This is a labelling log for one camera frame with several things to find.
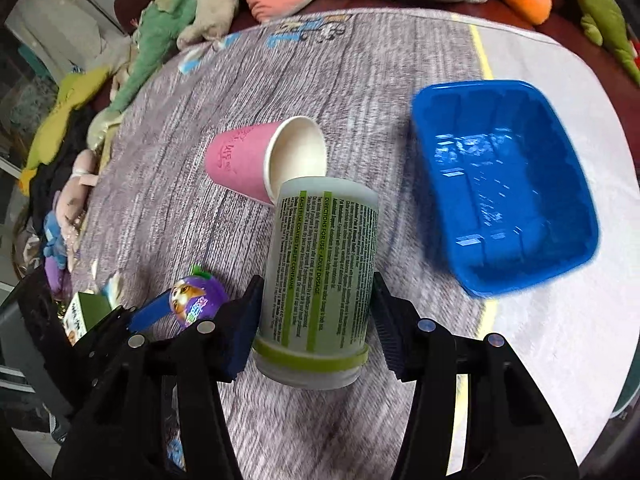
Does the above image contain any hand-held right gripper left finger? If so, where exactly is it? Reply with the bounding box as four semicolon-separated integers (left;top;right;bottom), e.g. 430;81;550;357
52;274;265;480

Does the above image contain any blue and purple plush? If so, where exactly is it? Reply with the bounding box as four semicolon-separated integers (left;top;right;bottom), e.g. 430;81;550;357
42;210;76;301

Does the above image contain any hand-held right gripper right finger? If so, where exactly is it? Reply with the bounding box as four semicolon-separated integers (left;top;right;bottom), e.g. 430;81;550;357
370;271;581;480

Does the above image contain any white green-labelled bottle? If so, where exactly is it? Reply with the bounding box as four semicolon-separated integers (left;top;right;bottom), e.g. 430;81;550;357
251;176;381;391

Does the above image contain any beige bear plush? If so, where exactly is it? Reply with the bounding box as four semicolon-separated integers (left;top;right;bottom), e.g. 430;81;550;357
176;0;241;51

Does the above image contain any pink paper cup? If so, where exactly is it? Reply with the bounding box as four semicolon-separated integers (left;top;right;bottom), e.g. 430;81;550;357
203;116;328;207

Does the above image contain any yellow plush toy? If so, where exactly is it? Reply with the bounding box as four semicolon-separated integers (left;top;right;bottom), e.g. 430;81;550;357
20;65;111;196

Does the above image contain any green and white carton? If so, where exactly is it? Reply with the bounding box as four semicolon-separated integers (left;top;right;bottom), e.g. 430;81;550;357
65;290;115;346

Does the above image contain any dark red leather sofa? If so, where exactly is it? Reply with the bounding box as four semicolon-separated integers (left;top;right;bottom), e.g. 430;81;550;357
112;0;640;111

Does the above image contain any light green dinosaur plush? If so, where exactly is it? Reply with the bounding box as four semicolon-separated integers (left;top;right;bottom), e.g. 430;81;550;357
107;0;198;116

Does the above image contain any pink bunny plush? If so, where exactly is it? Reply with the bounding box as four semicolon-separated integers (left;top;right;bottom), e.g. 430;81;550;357
52;149;101;231

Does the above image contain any grey printed tablecloth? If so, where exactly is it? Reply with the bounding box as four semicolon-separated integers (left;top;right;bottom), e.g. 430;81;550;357
75;10;638;480

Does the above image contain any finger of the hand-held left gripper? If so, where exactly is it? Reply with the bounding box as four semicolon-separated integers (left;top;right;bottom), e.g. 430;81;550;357
75;296;177;376

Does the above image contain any blue plastic basin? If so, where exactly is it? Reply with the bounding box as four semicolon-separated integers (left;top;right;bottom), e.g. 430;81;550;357
410;79;600;298

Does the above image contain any purple toy egg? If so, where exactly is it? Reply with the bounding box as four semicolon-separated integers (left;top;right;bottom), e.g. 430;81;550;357
170;265;231;330

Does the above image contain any olive green crocodile plush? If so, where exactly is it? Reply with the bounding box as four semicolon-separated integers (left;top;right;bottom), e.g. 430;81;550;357
555;0;640;86

